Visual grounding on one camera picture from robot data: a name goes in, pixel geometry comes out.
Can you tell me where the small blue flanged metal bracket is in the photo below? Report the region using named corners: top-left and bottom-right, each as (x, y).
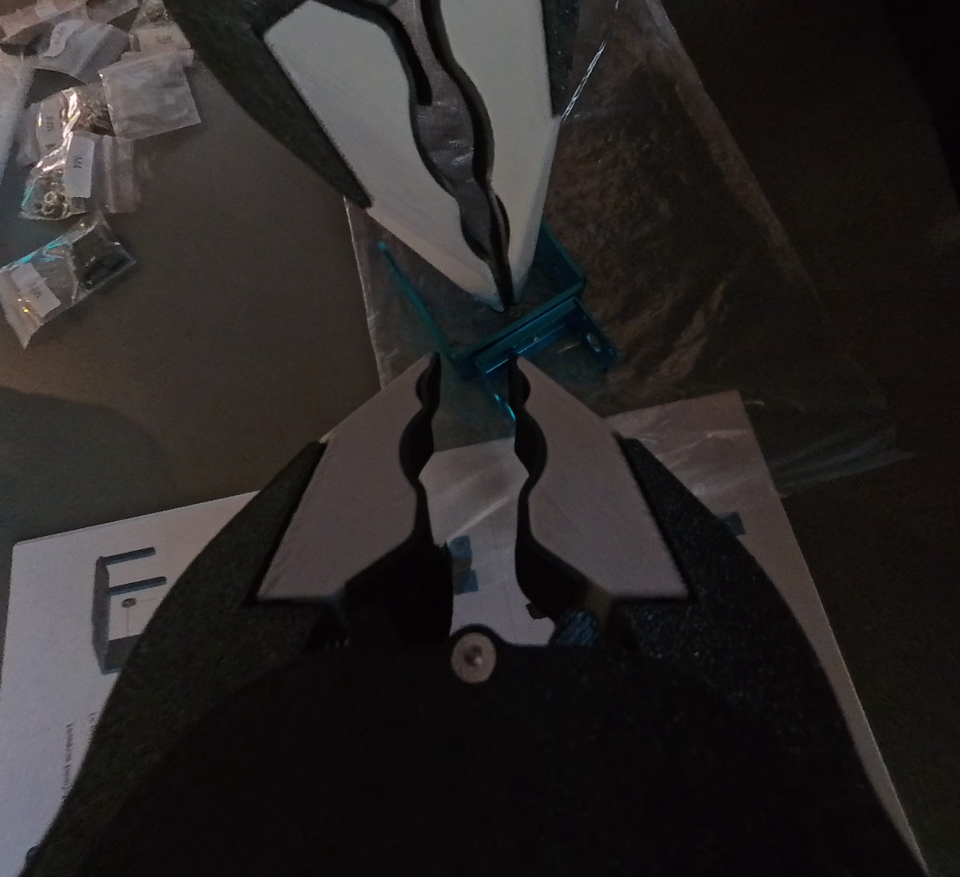
top-left (463, 295), bottom-right (621, 437)

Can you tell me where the white paper under plate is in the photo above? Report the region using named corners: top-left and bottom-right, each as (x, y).
top-left (0, 63), bottom-right (35, 173)

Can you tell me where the large blue metal U bracket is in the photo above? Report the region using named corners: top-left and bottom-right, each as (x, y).
top-left (375, 219), bottom-right (588, 362)

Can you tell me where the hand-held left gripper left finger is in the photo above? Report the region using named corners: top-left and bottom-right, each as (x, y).
top-left (257, 354), bottom-right (457, 644)

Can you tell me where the white printed instruction sheet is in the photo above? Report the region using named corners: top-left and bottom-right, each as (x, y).
top-left (0, 389), bottom-right (927, 877)

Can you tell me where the clear plastic bag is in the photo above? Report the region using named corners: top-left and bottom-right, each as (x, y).
top-left (343, 0), bottom-right (918, 503)

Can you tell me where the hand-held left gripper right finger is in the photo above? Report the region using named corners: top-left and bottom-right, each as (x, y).
top-left (504, 354), bottom-right (690, 627)

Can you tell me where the pile of small screw bags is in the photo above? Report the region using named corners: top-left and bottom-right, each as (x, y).
top-left (0, 0), bottom-right (202, 351)

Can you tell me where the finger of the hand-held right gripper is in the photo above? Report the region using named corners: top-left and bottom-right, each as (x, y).
top-left (264, 0), bottom-right (501, 310)
top-left (420, 0), bottom-right (562, 308)

